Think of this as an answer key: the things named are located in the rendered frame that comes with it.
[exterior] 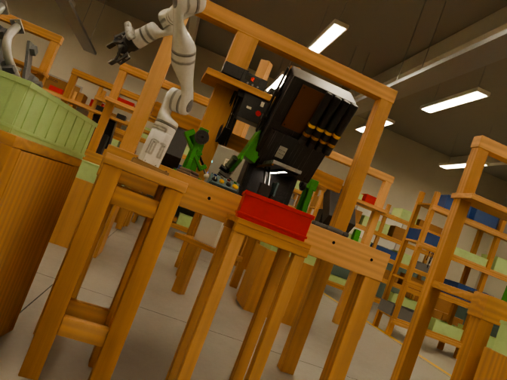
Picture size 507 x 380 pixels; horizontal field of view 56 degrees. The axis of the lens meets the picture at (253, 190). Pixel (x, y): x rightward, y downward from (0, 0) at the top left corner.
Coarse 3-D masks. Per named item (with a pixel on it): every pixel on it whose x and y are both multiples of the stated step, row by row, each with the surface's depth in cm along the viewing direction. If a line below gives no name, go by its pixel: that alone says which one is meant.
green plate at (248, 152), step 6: (258, 132) 255; (252, 138) 260; (258, 138) 256; (252, 144) 254; (246, 150) 253; (252, 150) 255; (246, 156) 255; (252, 156) 255; (258, 156) 256; (252, 162) 257
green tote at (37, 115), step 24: (0, 72) 147; (0, 96) 146; (24, 96) 147; (48, 96) 159; (0, 120) 146; (24, 120) 150; (48, 120) 166; (72, 120) 184; (48, 144) 172; (72, 144) 191
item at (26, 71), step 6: (30, 42) 192; (30, 48) 191; (36, 48) 193; (30, 54) 192; (30, 60) 193; (24, 66) 190; (30, 66) 194; (24, 72) 190; (30, 72) 195; (24, 78) 190; (36, 78) 202
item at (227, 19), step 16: (208, 0) 285; (208, 16) 285; (224, 16) 287; (240, 16) 289; (256, 32) 292; (272, 32) 294; (272, 48) 297; (288, 48) 296; (304, 48) 299; (304, 64) 303; (320, 64) 301; (336, 64) 304; (336, 80) 309; (352, 80) 306; (368, 80) 309; (368, 96) 316; (384, 96) 311
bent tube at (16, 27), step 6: (12, 24) 181; (18, 24) 181; (12, 30) 177; (18, 30) 180; (6, 36) 174; (12, 36) 176; (6, 42) 173; (6, 48) 173; (6, 54) 174; (6, 60) 175; (12, 60) 176; (18, 72) 180
